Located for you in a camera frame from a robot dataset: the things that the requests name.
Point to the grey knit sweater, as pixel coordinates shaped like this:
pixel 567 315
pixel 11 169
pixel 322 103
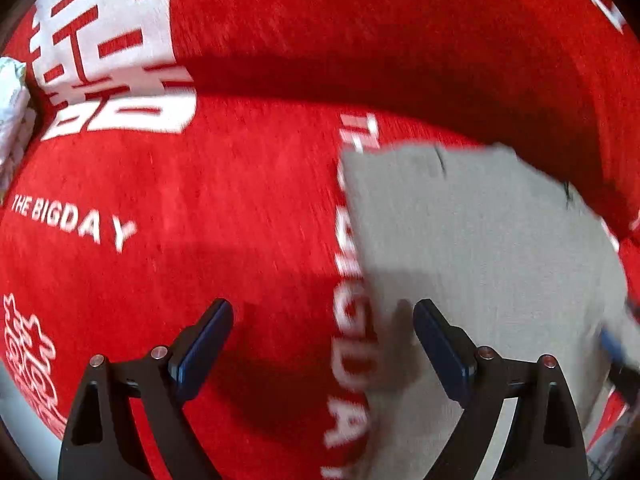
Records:
pixel 515 258

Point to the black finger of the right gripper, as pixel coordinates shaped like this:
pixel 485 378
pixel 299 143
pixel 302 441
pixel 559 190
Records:
pixel 615 350

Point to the white floral pillow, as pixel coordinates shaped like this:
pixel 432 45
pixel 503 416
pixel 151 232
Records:
pixel 17 120

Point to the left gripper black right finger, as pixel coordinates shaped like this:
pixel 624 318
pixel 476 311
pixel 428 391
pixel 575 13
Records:
pixel 545 439

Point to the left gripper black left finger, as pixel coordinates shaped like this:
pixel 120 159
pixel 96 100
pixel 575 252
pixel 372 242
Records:
pixel 101 439

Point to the red printed blanket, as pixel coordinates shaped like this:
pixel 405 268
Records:
pixel 188 149

